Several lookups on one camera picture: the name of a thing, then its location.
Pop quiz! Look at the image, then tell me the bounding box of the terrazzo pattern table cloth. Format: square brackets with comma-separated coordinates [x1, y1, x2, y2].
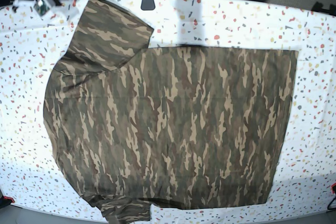
[1, 0, 335, 223]

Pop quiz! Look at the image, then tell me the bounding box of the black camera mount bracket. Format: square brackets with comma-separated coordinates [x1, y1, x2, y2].
[141, 0, 155, 11]

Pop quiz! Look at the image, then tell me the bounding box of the camouflage T-shirt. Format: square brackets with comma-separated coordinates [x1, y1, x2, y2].
[44, 0, 298, 223]

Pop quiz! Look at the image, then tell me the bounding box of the red black clamp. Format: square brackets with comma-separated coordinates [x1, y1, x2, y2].
[0, 196, 14, 207]

